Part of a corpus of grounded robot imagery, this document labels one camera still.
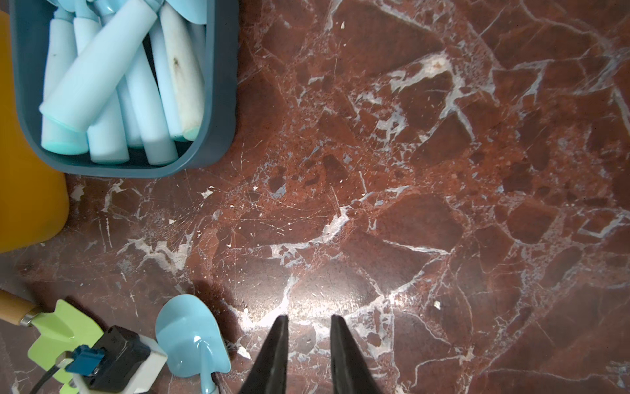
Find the yellow storage box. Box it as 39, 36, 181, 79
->
1, 12, 70, 253

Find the green shovel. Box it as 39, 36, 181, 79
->
1, 290, 103, 393

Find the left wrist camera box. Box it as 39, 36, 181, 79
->
56, 326, 167, 394

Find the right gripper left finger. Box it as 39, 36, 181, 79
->
239, 315, 289, 394

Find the light blue shovel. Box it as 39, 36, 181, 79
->
100, 0, 179, 167
57, 0, 163, 133
155, 294, 231, 393
73, 0, 130, 165
159, 3, 205, 141
40, 1, 89, 156
149, 20, 185, 141

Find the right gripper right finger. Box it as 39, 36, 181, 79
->
331, 315, 381, 394

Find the dark teal storage box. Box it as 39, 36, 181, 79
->
9, 1, 239, 178

